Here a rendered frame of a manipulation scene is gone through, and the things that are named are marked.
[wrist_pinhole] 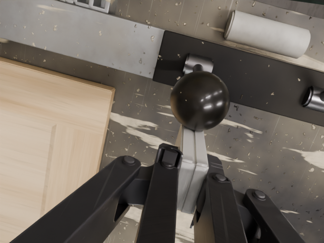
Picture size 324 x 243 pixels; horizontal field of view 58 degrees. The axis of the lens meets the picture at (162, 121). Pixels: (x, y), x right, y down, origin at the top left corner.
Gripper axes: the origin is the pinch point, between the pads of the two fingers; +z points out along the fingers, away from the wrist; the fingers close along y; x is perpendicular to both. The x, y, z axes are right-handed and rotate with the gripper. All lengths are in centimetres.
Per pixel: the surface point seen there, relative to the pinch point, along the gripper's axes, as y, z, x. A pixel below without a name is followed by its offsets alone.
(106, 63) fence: -9.1, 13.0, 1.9
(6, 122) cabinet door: -20.4, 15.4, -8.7
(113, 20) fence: -9.3, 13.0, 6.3
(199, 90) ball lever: -0.5, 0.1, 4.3
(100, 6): -11.6, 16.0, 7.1
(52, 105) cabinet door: -14.9, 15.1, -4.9
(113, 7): -10.1, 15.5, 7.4
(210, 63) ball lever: 0.9, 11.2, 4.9
